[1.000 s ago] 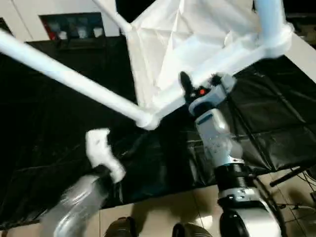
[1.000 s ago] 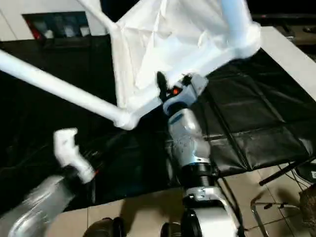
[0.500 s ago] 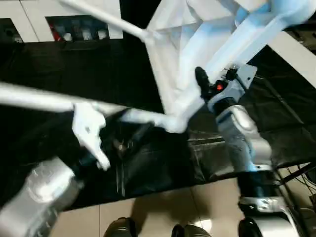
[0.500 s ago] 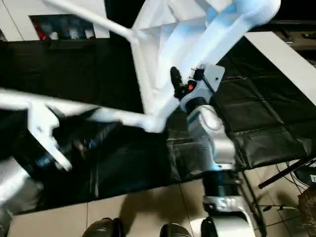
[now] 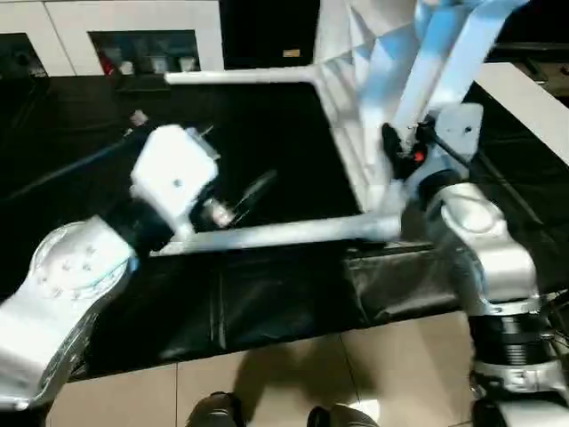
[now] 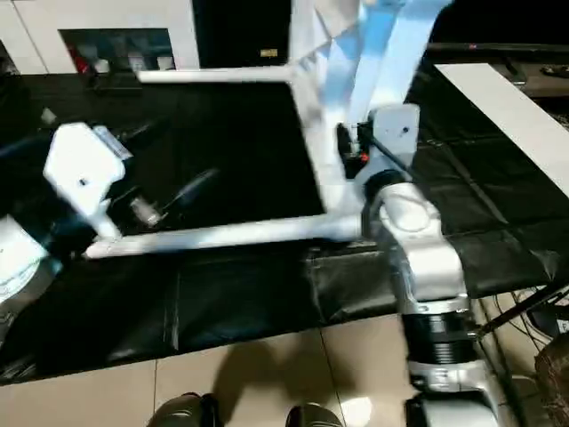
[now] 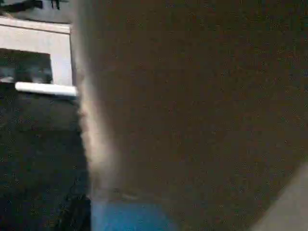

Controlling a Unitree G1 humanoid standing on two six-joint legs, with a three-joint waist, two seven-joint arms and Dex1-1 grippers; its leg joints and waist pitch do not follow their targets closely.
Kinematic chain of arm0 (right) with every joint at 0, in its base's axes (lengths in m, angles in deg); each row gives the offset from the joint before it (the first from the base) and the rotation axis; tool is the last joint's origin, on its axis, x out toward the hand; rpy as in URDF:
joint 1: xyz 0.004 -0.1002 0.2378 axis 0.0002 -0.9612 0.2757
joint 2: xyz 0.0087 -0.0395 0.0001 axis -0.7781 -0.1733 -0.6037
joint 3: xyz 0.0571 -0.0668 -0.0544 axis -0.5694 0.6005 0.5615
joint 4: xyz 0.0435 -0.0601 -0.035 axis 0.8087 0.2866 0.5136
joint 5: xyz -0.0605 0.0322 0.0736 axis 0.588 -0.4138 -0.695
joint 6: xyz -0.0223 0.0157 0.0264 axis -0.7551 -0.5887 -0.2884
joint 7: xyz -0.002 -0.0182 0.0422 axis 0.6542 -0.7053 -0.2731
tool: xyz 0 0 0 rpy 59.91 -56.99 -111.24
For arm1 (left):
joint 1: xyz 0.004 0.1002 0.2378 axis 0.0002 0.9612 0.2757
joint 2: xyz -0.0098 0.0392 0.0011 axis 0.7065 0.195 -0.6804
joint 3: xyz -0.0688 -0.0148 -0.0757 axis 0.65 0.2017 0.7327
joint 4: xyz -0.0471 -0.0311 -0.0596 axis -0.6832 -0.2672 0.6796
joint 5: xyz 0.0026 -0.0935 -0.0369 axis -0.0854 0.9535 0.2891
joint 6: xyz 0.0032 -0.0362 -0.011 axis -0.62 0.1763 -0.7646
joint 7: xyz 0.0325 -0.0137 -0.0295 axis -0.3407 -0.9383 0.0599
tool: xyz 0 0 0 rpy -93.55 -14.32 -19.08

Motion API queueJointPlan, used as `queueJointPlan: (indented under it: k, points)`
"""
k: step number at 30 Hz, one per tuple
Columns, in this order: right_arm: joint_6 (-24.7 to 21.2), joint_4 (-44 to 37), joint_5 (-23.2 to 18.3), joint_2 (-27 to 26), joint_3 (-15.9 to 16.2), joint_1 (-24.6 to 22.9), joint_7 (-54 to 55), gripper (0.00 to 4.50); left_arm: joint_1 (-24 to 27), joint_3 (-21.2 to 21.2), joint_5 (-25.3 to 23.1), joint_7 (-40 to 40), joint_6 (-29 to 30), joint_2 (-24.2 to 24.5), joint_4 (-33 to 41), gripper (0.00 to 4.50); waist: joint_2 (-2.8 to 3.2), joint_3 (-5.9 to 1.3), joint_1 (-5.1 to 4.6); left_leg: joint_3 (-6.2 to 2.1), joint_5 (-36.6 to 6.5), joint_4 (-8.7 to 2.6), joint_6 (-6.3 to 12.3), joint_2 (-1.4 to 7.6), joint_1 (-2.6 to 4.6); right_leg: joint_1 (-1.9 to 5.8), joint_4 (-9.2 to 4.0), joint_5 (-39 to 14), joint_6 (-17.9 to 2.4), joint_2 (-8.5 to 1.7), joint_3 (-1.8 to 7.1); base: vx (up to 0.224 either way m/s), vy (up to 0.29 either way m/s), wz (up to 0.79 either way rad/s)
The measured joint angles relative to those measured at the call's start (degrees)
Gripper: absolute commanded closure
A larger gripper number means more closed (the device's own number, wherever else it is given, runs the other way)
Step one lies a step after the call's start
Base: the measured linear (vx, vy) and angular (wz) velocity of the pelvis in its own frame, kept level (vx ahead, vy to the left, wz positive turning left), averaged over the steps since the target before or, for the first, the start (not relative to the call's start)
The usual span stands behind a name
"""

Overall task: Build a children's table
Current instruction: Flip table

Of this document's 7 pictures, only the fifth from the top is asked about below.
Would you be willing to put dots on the white plastic table top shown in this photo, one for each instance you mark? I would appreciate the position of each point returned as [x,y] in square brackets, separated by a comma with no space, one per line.
[355,147]

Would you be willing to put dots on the white plastic table leg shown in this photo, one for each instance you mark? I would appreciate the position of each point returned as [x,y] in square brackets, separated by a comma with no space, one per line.
[420,89]
[493,35]
[240,76]
[275,233]

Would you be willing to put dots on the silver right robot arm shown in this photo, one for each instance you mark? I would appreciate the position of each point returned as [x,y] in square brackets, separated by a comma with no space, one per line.
[498,249]

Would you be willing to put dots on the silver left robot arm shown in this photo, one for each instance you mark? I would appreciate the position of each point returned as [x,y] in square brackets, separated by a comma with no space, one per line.
[66,276]

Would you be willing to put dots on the black work mat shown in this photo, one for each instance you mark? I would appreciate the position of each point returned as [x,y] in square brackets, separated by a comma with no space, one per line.
[266,289]

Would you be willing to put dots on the white flat board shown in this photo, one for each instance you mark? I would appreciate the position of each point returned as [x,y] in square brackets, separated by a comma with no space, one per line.
[524,107]

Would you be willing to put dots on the small white cup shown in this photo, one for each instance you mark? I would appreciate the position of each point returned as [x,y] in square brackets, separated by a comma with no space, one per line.
[126,66]
[157,64]
[186,63]

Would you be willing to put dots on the black furniture with yellow label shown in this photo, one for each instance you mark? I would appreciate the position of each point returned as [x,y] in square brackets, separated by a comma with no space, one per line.
[266,31]

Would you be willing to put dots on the dark left robot foot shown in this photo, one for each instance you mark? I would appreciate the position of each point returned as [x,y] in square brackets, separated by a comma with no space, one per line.
[213,411]

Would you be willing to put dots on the dark robot foot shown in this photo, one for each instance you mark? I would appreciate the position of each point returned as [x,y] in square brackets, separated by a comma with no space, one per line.
[213,411]
[344,416]

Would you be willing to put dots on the white glass-door cabinet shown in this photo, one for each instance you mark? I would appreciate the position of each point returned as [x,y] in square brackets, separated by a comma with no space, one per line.
[66,40]

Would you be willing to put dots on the dark right robot foot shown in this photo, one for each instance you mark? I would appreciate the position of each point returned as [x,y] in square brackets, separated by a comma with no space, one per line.
[344,416]

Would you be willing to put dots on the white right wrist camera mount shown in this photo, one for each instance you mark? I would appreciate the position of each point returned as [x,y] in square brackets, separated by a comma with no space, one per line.
[460,129]

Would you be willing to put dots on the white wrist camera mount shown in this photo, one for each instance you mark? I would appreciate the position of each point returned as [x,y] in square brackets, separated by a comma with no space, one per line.
[460,129]
[173,178]

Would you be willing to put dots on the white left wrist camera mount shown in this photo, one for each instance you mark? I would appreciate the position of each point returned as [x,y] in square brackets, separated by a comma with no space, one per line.
[173,178]

